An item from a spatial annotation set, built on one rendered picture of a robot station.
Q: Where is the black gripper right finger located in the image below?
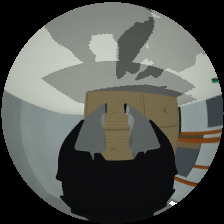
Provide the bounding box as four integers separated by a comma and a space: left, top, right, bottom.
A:
124, 103, 178, 176

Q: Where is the brown wooden drawer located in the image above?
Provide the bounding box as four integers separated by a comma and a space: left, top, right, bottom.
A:
143, 94, 178, 127
101, 133, 133, 160
161, 128, 178, 152
87, 93, 142, 129

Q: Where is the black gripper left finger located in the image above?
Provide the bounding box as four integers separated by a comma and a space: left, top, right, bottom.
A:
56, 103, 107, 182

